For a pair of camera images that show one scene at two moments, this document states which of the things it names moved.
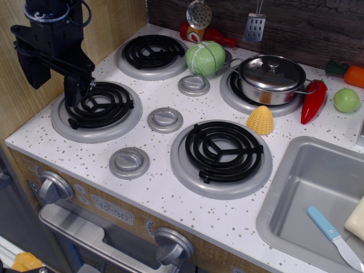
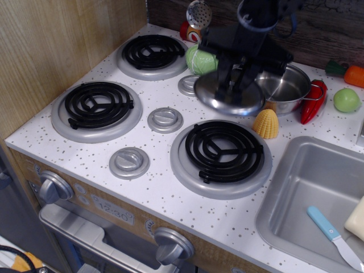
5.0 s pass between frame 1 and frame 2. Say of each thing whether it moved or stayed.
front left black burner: stayed
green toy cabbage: stayed
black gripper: moved
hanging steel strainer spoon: stayed
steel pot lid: moved
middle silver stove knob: stayed
